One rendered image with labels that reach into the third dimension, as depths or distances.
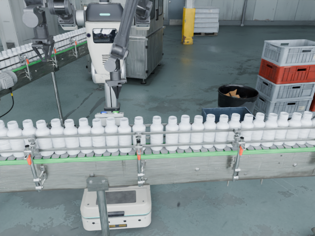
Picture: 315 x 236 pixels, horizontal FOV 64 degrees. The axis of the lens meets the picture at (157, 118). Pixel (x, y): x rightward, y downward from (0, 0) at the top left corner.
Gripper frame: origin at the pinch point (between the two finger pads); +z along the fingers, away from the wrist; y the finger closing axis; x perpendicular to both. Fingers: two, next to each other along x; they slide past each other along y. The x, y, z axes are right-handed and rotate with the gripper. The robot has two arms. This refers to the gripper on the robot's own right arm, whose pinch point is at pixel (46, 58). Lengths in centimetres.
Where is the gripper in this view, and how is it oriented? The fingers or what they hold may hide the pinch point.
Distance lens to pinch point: 124.5
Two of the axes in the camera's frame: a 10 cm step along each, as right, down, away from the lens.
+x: 10.0, -0.3, 0.9
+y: 0.9, 4.6, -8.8
